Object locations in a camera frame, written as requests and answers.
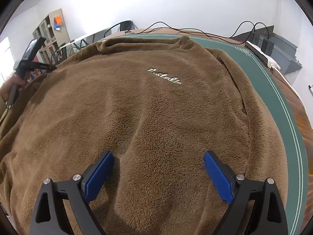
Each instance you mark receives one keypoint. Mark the grey stairs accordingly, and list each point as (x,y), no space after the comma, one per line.
(286,53)

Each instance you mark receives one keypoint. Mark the orange packet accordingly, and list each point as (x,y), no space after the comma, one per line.
(58,20)

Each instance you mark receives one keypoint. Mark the green table mat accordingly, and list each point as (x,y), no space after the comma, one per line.
(273,88)

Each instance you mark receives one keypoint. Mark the white power strip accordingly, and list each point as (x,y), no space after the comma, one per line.
(261,53)

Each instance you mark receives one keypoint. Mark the white folding table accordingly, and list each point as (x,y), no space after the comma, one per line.
(83,38)

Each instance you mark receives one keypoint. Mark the window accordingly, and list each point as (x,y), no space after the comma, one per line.
(4,56)

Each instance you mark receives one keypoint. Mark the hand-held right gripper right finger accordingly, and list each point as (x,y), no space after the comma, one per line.
(218,178)

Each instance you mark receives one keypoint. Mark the beige glass-door cabinet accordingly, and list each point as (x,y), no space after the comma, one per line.
(55,36)

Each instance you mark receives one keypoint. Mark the person's left hand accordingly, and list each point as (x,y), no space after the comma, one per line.
(6,89)

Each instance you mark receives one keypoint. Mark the brown fleece sweater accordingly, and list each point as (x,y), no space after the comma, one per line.
(146,117)

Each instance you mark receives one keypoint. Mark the black metal chair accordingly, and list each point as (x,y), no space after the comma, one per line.
(60,53)

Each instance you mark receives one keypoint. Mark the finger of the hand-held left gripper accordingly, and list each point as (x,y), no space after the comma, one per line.
(44,66)

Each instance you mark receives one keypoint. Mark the black armchair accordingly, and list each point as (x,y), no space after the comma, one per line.
(124,25)

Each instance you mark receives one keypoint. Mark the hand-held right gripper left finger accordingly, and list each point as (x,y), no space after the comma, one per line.
(99,178)

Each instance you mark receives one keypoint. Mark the black power adapter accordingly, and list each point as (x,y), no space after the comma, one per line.
(265,44)

